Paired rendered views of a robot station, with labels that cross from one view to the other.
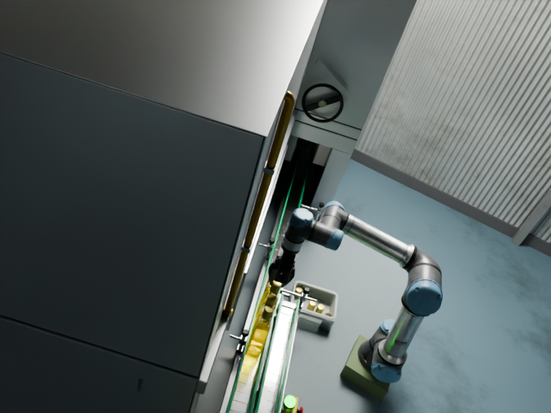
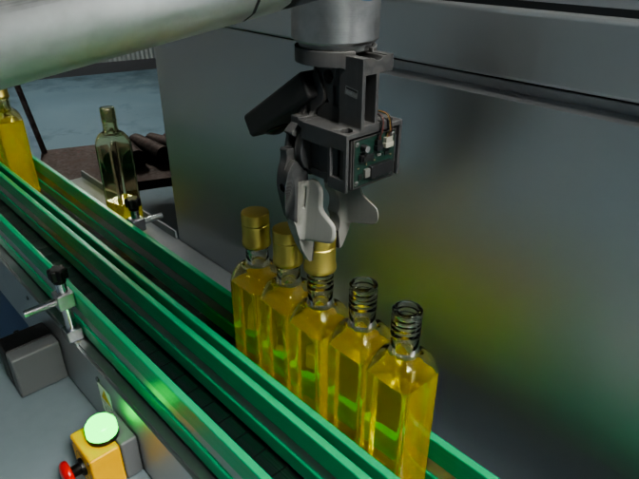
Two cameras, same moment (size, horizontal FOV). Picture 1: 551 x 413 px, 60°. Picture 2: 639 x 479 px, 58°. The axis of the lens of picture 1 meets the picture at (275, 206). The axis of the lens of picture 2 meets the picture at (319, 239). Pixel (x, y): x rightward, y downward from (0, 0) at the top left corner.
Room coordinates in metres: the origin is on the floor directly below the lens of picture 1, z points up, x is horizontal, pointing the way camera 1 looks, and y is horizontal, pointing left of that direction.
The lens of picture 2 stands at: (1.65, -0.46, 1.46)
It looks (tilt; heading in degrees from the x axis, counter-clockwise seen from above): 28 degrees down; 137
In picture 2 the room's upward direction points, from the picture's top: straight up
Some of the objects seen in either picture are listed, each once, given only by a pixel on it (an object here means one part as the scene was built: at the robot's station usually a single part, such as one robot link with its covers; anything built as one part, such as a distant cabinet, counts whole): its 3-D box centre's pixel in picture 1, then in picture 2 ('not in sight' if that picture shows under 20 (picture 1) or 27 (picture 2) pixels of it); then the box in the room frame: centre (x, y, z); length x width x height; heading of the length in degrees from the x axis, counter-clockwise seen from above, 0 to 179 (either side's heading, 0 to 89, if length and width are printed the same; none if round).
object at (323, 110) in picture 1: (322, 102); not in sight; (2.25, -0.06, 1.49); 0.21 x 0.05 x 0.21; 91
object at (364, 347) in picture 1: (378, 351); not in sight; (1.35, -0.63, 0.87); 0.15 x 0.15 x 0.10
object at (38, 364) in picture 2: not in sight; (32, 358); (0.73, -0.30, 0.79); 0.08 x 0.08 x 0.08; 1
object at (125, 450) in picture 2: (287, 407); (106, 454); (1.01, -0.29, 0.79); 0.07 x 0.07 x 0.07; 1
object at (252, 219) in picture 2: (268, 312); (256, 227); (1.14, -0.10, 1.14); 0.04 x 0.04 x 0.04
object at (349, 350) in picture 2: (266, 302); (358, 396); (1.32, -0.09, 0.99); 0.06 x 0.06 x 0.21; 0
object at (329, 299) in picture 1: (312, 304); not in sight; (1.56, -0.32, 0.80); 0.22 x 0.17 x 0.09; 91
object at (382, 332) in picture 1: (389, 337); not in sight; (1.34, -0.63, 0.99); 0.13 x 0.12 x 0.14; 175
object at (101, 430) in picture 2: (290, 401); (101, 427); (1.01, -0.29, 0.84); 0.05 x 0.05 x 0.03
